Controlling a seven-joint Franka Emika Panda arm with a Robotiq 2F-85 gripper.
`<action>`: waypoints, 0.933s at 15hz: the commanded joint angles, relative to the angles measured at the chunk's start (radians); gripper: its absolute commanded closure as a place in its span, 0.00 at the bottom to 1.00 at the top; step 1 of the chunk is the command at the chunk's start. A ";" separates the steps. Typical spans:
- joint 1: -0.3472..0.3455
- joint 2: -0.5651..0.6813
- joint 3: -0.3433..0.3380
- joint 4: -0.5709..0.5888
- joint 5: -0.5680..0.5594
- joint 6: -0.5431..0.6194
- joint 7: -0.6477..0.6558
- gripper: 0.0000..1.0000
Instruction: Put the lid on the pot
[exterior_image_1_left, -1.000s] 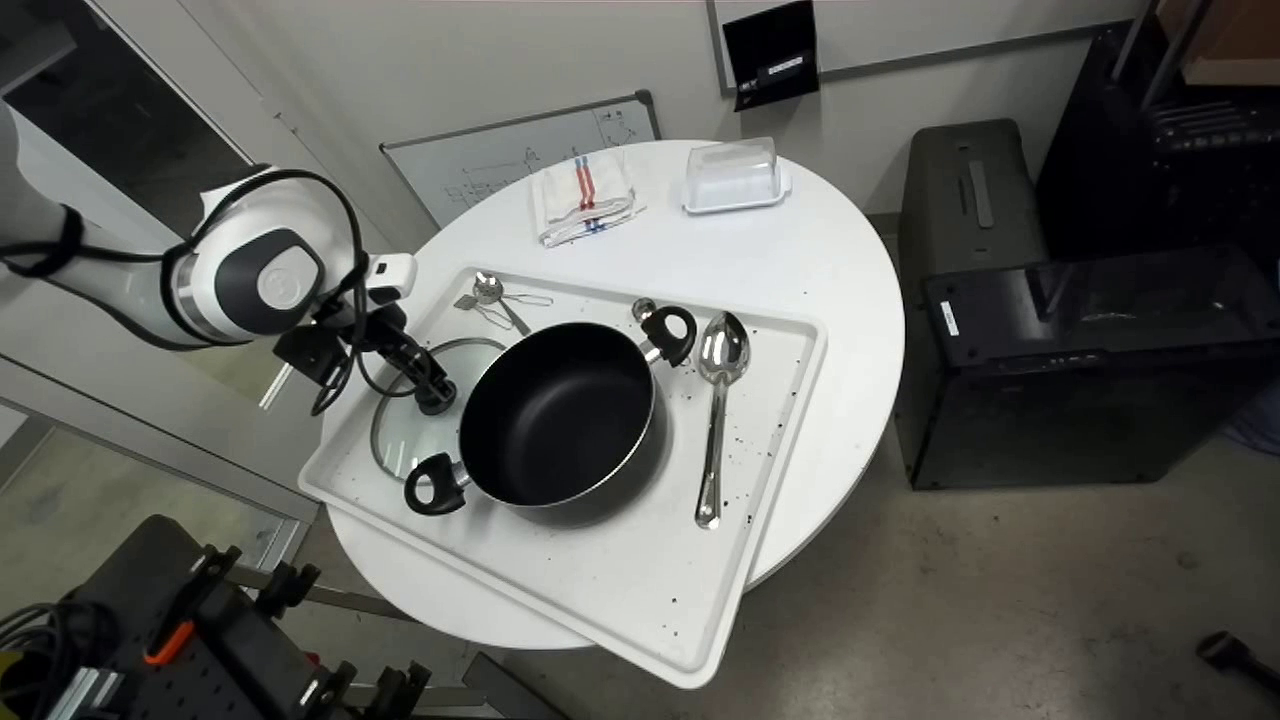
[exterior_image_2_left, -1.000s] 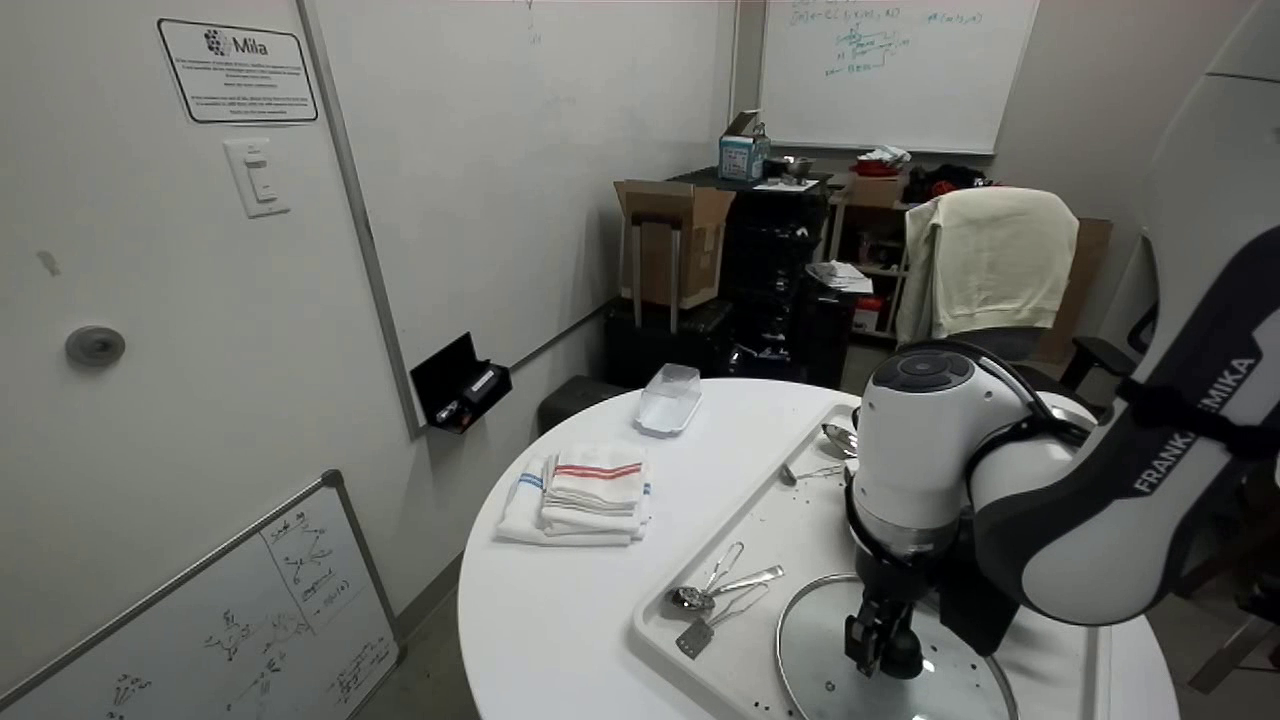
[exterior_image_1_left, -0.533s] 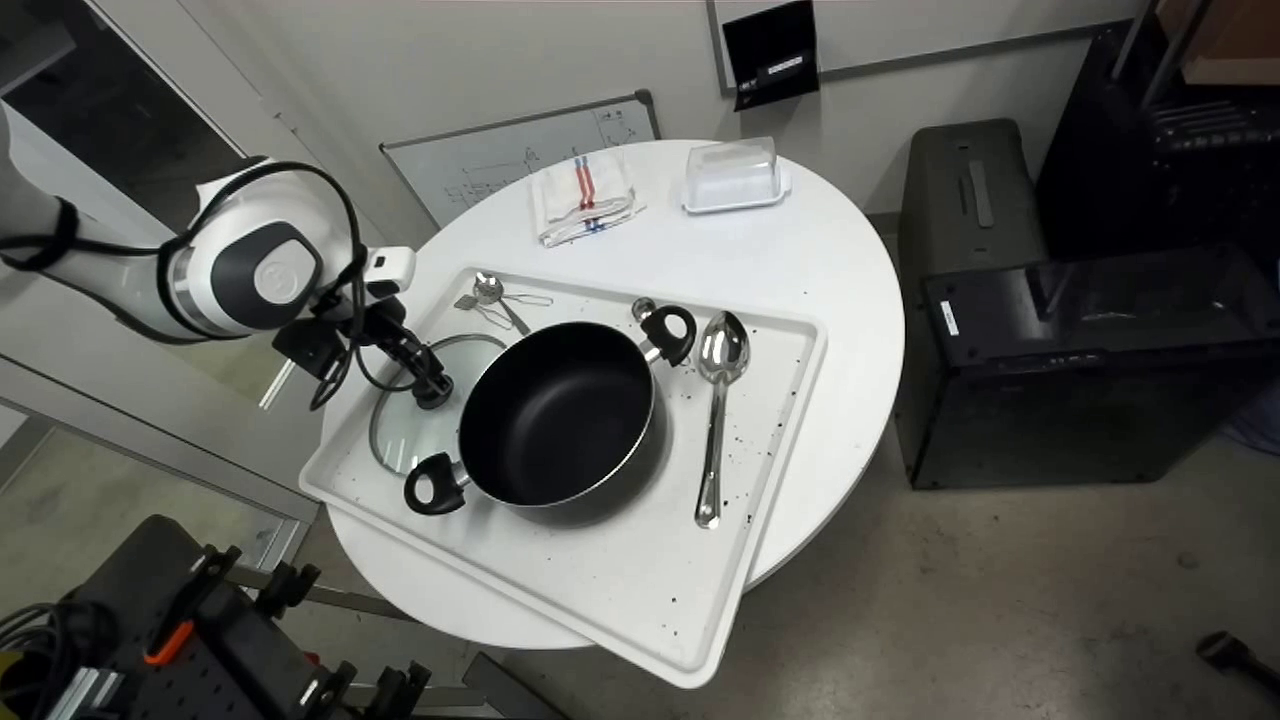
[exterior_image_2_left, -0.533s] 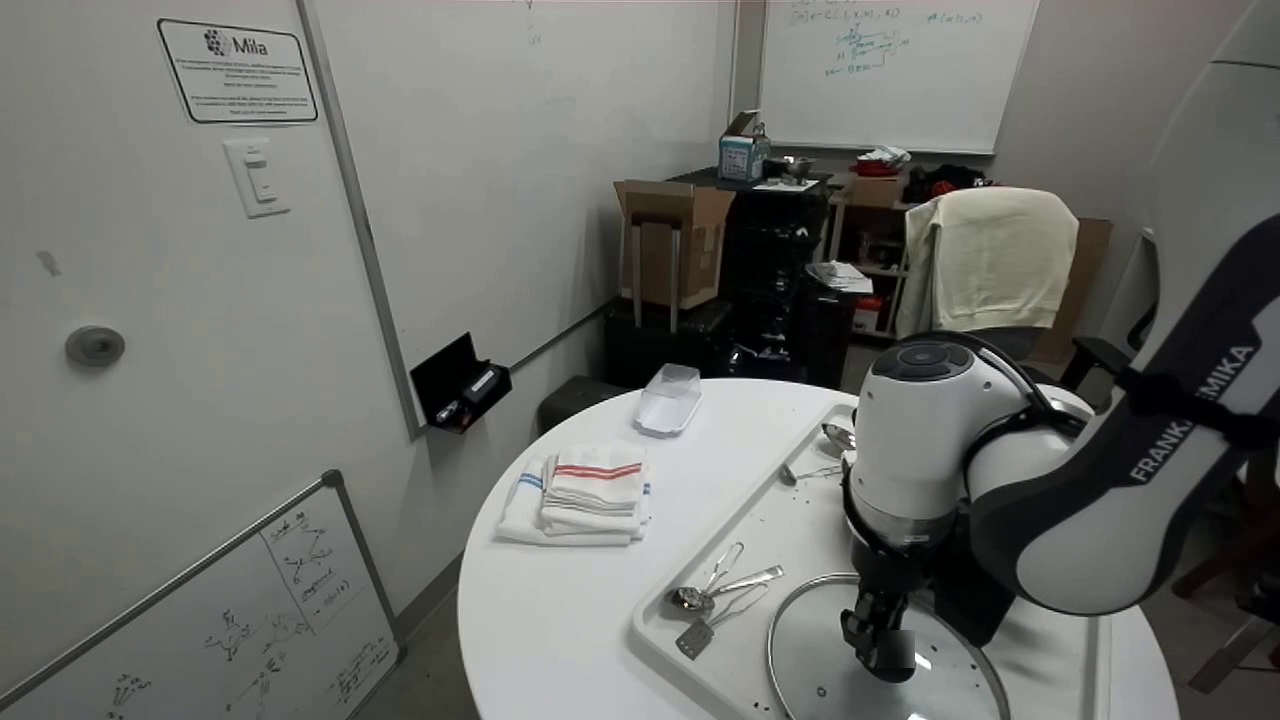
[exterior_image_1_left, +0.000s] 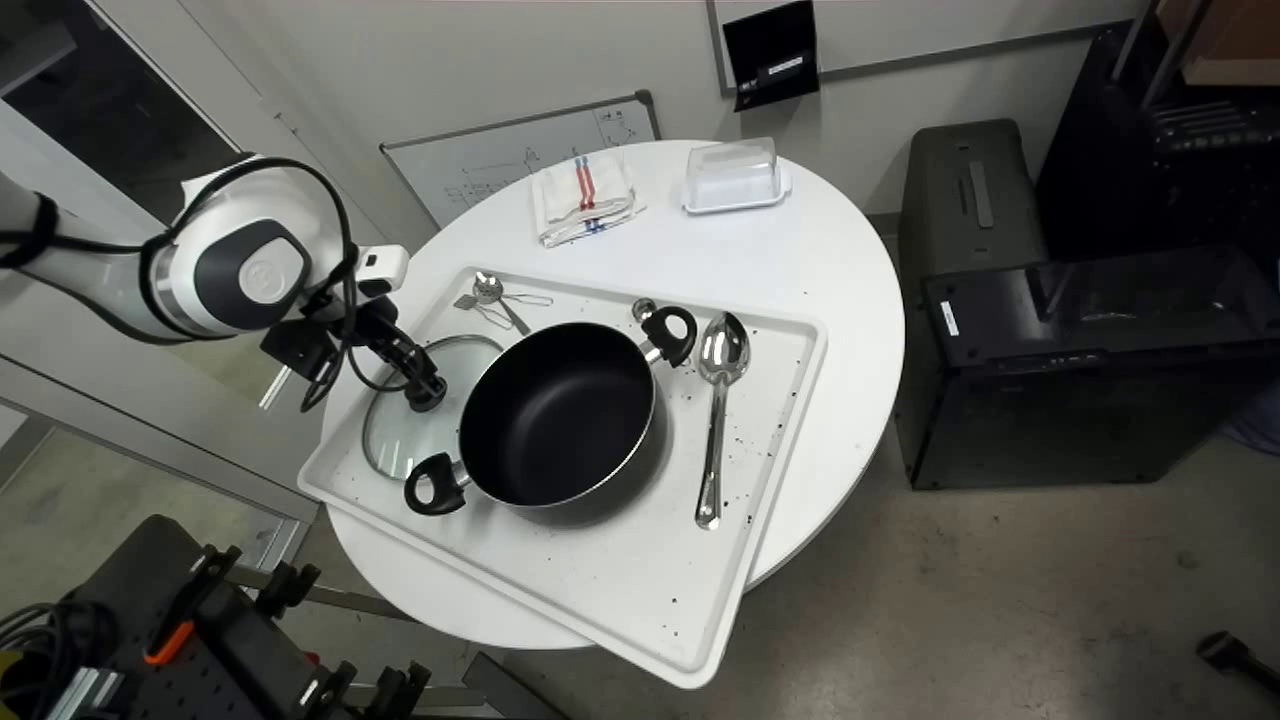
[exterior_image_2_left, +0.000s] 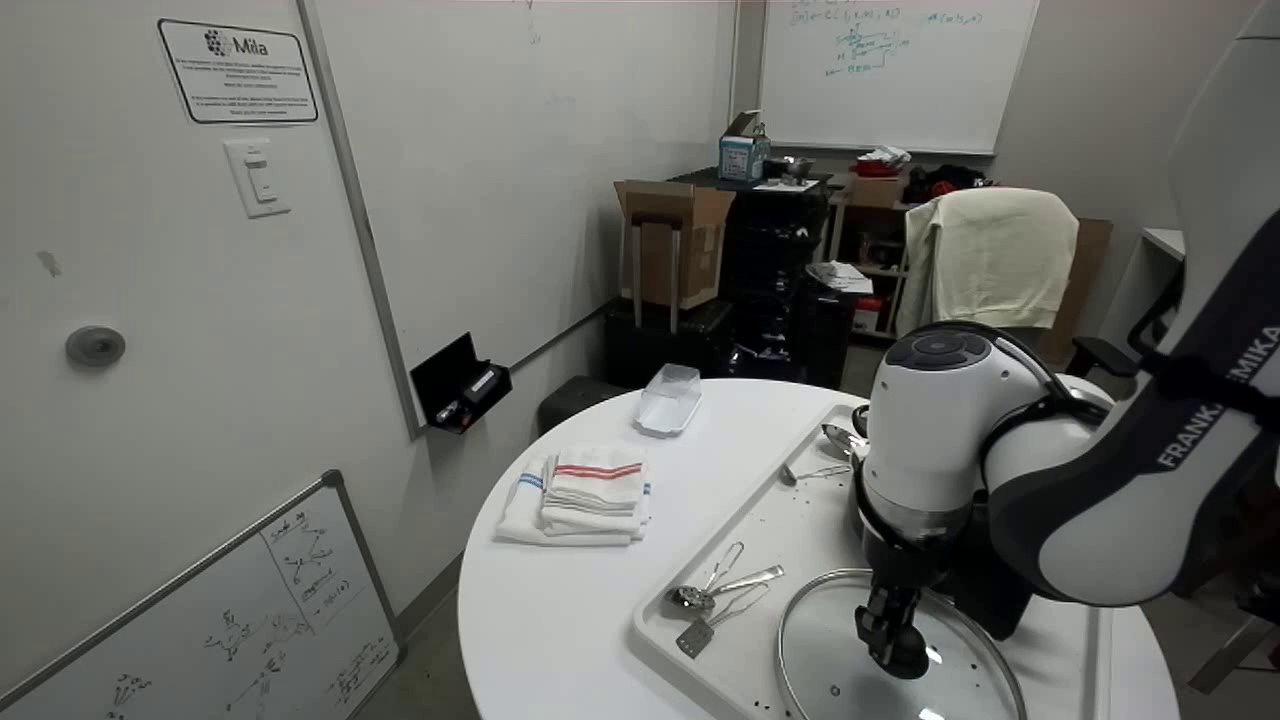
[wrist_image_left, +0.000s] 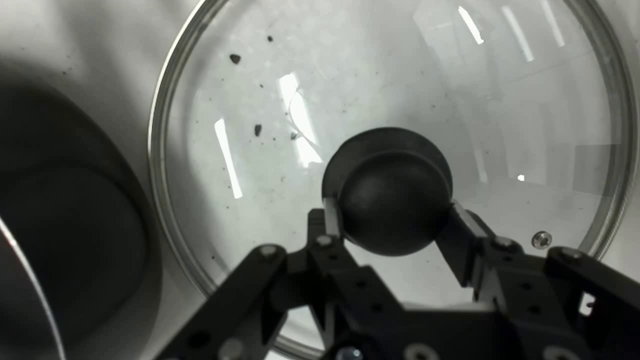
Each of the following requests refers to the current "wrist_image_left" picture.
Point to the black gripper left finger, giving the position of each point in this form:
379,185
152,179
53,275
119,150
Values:
247,293

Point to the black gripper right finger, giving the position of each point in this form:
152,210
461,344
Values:
560,300

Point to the black cooking pot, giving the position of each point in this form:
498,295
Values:
67,253

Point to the glass lid with black knob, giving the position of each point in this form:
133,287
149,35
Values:
400,81

